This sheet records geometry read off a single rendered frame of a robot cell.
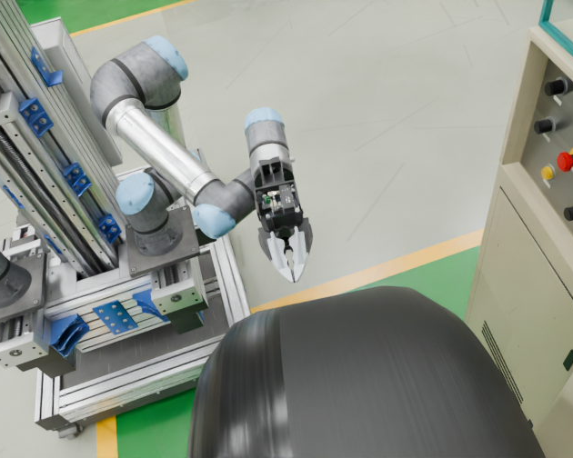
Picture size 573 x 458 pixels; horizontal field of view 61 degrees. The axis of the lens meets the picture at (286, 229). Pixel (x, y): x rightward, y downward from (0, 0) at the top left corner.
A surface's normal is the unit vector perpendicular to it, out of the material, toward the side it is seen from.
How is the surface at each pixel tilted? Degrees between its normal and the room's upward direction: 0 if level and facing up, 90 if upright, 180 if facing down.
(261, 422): 11
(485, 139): 0
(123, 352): 0
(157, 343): 0
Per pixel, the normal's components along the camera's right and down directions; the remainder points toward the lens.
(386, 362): -0.19, -0.84
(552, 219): -0.16, -0.65
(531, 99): 0.14, 0.73
